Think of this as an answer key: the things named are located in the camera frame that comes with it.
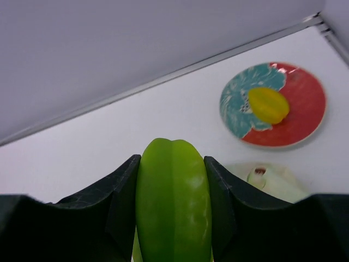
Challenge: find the light green plastic bag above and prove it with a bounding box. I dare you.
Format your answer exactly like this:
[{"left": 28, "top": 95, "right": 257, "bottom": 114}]
[{"left": 225, "top": 162, "right": 311, "bottom": 203}]

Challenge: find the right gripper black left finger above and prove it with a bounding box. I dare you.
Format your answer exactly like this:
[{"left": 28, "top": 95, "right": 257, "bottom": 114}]
[{"left": 1, "top": 154, "right": 141, "bottom": 261}]

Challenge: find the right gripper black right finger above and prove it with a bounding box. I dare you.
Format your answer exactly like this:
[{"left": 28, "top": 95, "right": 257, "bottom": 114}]
[{"left": 204, "top": 156, "right": 348, "bottom": 261}]

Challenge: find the red teal floral plate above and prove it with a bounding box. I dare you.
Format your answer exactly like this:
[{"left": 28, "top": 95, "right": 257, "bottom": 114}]
[{"left": 219, "top": 62, "right": 327, "bottom": 148}]

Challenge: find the yellow fake fruit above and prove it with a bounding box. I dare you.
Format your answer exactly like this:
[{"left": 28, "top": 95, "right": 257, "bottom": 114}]
[{"left": 248, "top": 87, "right": 290, "bottom": 124}]

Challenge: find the green fake fruit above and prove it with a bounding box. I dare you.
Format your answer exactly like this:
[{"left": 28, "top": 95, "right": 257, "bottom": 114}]
[{"left": 135, "top": 138, "right": 212, "bottom": 261}]

